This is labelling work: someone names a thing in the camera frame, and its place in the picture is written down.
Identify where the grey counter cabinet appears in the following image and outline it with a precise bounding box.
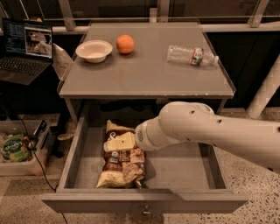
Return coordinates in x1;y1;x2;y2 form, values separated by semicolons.
59;23;235;121

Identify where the grey open top drawer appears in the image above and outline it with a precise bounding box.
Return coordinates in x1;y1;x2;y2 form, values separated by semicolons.
42;118;248;214

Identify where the white storage bin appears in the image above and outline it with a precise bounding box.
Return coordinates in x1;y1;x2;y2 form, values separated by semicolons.
0;120;55;176

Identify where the green snack bag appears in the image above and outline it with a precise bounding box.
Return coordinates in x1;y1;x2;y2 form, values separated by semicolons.
1;134;32;162

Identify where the clear plastic water bottle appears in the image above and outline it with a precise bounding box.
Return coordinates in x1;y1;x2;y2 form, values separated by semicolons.
167;45;219;67

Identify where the white bowl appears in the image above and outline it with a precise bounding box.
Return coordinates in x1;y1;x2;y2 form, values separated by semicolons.
75;40;113;63

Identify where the white pipe post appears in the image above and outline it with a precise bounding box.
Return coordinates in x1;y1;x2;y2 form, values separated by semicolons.
246;54;280;119

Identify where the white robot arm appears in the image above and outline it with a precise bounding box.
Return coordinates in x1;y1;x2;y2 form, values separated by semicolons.
104;101;280;173

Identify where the metal drawer knob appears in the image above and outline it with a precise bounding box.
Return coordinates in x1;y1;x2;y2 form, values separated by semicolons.
143;205;151;216

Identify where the brown sea salt chip bag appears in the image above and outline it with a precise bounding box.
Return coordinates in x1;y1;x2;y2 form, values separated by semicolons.
96;120;145;188

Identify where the orange fruit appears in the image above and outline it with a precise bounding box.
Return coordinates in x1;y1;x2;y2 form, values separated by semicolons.
116;35;135;54

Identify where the black cable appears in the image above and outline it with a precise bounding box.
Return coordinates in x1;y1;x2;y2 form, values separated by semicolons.
11;110;70;224

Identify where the white paper sheet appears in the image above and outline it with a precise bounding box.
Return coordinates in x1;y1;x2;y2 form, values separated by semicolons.
52;44;74;81

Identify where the black laptop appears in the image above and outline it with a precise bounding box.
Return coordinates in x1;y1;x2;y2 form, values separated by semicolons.
0;18;53;85

